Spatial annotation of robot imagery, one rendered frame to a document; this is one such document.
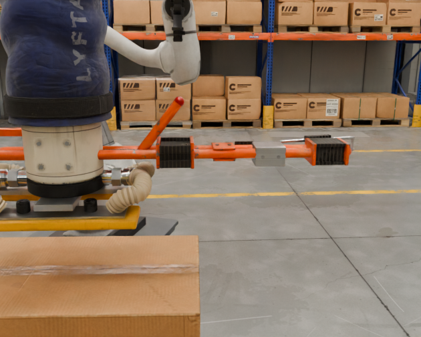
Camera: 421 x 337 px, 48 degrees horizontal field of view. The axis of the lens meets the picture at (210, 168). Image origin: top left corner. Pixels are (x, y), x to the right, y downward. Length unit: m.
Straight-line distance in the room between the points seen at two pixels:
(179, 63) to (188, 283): 0.74
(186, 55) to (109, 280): 0.76
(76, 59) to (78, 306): 0.50
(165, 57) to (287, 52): 8.16
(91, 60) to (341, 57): 9.10
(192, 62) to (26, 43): 0.68
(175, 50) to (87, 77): 0.60
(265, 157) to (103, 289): 0.47
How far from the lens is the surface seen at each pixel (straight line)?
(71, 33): 0.99
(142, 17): 8.13
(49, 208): 1.02
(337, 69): 9.97
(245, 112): 8.28
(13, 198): 1.23
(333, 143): 1.10
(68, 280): 1.16
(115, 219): 0.99
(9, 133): 1.41
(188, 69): 1.55
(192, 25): 1.57
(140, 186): 1.00
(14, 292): 1.15
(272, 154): 1.07
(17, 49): 1.02
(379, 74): 10.29
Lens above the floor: 1.48
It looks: 15 degrees down
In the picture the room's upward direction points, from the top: straight up
